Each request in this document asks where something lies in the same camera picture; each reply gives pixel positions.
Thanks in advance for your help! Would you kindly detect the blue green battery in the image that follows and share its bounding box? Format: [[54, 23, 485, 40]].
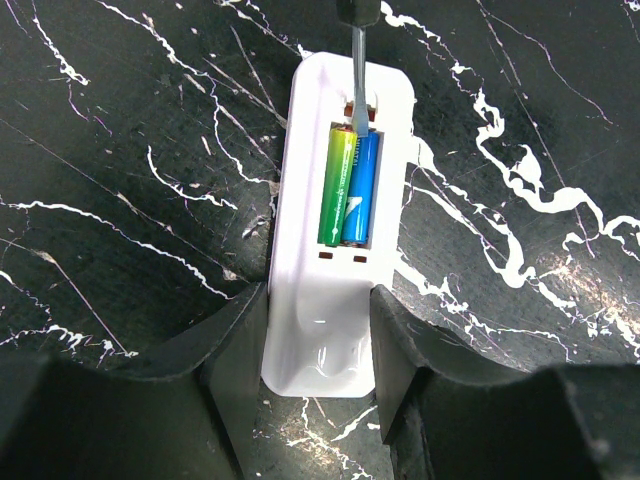
[[342, 131, 380, 244]]

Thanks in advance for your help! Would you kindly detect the white remote control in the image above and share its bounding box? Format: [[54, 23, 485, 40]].
[[262, 52, 418, 397]]

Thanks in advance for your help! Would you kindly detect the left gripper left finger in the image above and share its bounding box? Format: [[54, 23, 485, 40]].
[[117, 282, 268, 478]]

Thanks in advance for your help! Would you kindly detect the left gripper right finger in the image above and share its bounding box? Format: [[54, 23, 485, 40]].
[[369, 285, 525, 445]]

